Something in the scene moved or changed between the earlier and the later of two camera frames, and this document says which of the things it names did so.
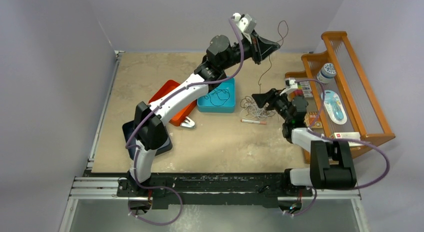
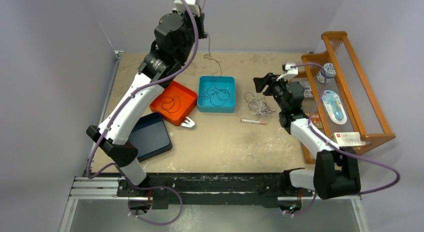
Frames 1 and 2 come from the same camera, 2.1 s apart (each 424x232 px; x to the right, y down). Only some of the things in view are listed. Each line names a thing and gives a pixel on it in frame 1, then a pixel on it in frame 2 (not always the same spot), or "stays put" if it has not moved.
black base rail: x=214 y=190 stays put
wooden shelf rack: x=342 y=105 stays put
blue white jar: x=327 y=72 stays put
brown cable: x=265 y=74 → x=208 y=56
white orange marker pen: x=253 y=122 stays put
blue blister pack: x=334 y=107 stays put
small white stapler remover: x=188 y=123 stays put
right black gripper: x=270 y=97 → x=270 y=80
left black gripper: x=259 y=48 → x=199 y=20
